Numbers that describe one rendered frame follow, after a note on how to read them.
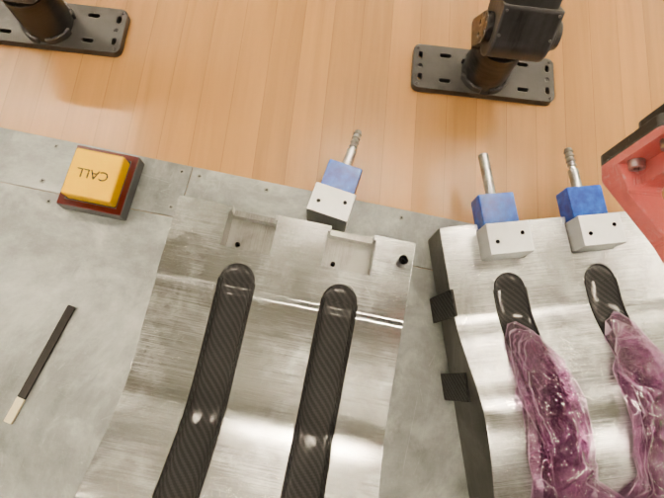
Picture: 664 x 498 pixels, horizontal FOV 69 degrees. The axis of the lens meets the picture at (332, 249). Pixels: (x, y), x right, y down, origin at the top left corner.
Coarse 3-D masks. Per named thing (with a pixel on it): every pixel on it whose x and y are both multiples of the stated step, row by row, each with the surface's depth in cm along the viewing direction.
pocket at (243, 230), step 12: (228, 216) 52; (240, 216) 53; (252, 216) 53; (264, 216) 53; (228, 228) 53; (240, 228) 54; (252, 228) 54; (264, 228) 54; (228, 240) 54; (240, 240) 54; (252, 240) 54; (264, 240) 54; (264, 252) 53
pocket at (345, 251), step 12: (336, 240) 54; (348, 240) 54; (360, 240) 53; (372, 240) 53; (324, 252) 54; (336, 252) 54; (348, 252) 54; (360, 252) 54; (372, 252) 54; (324, 264) 53; (336, 264) 54; (348, 264) 54; (360, 264) 54; (372, 264) 51
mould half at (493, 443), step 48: (432, 240) 59; (480, 288) 55; (528, 288) 55; (576, 288) 55; (624, 288) 55; (480, 336) 52; (576, 336) 52; (480, 384) 49; (480, 432) 48; (624, 432) 47; (480, 480) 50; (528, 480) 47; (624, 480) 47
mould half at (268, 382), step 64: (192, 256) 50; (256, 256) 50; (320, 256) 51; (384, 256) 51; (192, 320) 49; (256, 320) 49; (384, 320) 50; (128, 384) 47; (256, 384) 48; (384, 384) 48; (128, 448) 44; (256, 448) 45
